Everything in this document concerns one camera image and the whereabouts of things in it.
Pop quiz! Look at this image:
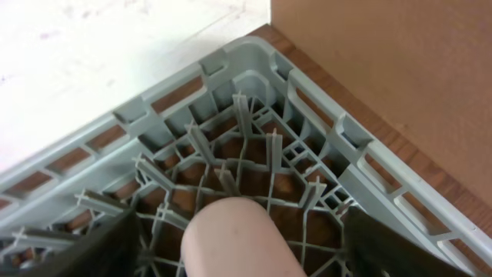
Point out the brown cardboard box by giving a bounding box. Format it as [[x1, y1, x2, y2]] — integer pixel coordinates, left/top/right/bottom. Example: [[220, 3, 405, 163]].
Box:
[[271, 0, 491, 202]]

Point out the white plastic cup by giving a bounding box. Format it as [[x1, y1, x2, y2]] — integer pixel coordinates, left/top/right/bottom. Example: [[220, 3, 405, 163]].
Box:
[[181, 197, 306, 277]]

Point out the grey dishwasher rack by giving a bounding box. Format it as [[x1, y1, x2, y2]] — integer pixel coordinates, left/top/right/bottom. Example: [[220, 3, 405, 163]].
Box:
[[1, 36, 491, 276]]

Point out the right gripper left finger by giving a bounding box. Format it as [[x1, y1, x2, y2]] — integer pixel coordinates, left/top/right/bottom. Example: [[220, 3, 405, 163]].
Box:
[[1, 209, 139, 277]]

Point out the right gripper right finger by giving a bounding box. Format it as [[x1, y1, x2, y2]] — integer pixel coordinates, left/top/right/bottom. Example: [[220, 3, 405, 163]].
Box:
[[344, 207, 468, 277]]

